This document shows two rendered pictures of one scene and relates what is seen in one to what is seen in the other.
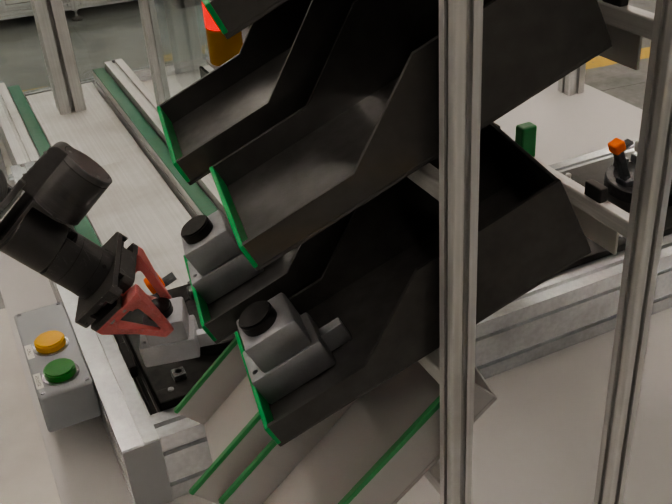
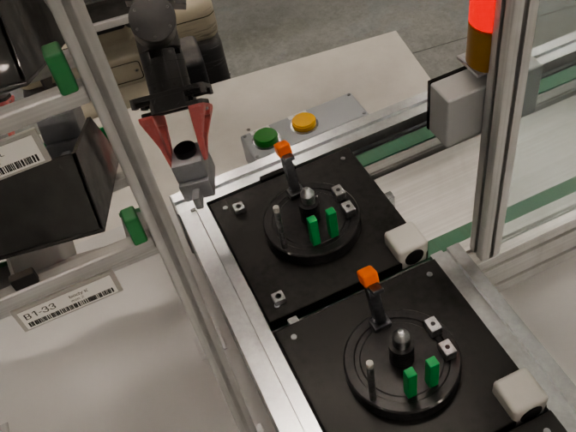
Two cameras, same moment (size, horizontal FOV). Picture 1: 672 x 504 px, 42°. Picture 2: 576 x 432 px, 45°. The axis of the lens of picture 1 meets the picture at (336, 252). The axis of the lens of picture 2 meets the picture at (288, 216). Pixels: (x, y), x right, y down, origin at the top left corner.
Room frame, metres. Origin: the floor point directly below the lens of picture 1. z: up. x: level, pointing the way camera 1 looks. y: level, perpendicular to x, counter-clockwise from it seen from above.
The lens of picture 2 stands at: (1.04, -0.49, 1.74)
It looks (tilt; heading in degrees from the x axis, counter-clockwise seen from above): 49 degrees down; 98
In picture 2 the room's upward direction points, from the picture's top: 12 degrees counter-clockwise
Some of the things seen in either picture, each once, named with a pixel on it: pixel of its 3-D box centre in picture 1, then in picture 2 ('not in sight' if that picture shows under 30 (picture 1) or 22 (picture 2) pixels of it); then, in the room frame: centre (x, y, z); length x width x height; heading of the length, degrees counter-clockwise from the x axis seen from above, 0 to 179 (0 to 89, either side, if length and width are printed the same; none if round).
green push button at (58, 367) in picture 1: (60, 372); (266, 139); (0.91, 0.37, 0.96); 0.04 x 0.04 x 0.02
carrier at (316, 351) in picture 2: not in sight; (401, 349); (1.08, -0.07, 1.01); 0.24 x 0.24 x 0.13; 24
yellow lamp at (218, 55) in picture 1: (225, 43); (491, 39); (1.20, 0.13, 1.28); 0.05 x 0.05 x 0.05
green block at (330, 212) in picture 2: not in sight; (332, 222); (1.01, 0.13, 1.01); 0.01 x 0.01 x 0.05; 24
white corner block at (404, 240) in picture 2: not in sight; (405, 246); (1.11, 0.11, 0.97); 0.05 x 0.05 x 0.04; 24
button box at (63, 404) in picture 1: (55, 362); (306, 137); (0.97, 0.39, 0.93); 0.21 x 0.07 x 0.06; 24
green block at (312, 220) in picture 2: not in sight; (313, 231); (0.98, 0.12, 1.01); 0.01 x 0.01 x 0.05; 24
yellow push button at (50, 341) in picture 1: (50, 344); (303, 123); (0.97, 0.39, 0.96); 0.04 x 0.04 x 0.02
